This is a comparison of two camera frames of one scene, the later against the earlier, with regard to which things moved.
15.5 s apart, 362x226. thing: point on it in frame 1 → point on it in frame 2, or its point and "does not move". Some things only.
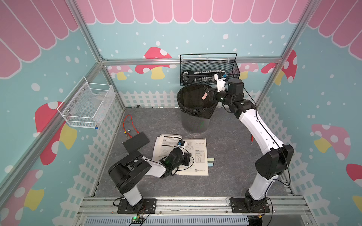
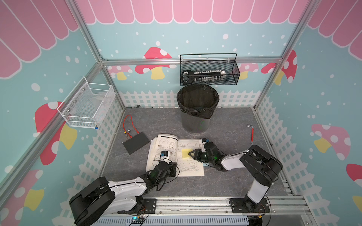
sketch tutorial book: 196,147 does not move
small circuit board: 137,220 does not move
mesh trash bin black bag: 195,112 does not move
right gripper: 215,92 → 196,156
